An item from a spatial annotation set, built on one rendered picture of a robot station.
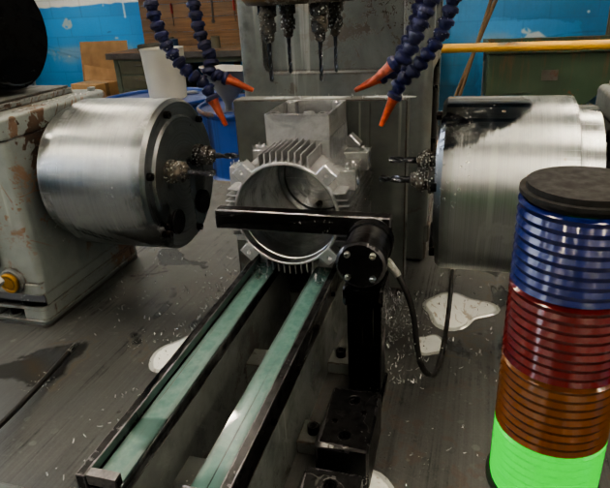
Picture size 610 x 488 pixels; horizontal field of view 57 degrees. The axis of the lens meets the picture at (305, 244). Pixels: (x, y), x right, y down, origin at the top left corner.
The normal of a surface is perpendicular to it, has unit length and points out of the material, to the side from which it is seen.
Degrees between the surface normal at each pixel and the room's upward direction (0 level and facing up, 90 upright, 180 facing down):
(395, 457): 0
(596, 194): 0
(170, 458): 90
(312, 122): 90
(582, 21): 90
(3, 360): 0
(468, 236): 103
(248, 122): 90
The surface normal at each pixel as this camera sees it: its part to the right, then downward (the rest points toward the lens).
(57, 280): 0.96, 0.07
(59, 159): -0.26, -0.01
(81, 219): -0.23, 0.70
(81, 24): -0.29, 0.40
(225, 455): -0.05, -0.91
